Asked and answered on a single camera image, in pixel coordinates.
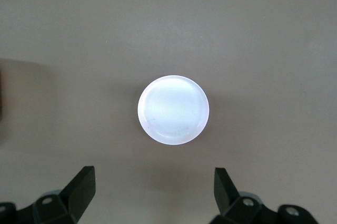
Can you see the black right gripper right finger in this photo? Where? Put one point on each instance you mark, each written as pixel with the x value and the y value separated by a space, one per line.
pixel 226 195

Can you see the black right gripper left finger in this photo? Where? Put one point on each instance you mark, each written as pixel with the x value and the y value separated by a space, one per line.
pixel 79 189

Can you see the pink round plate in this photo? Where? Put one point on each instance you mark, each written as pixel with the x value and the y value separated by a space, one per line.
pixel 173 110

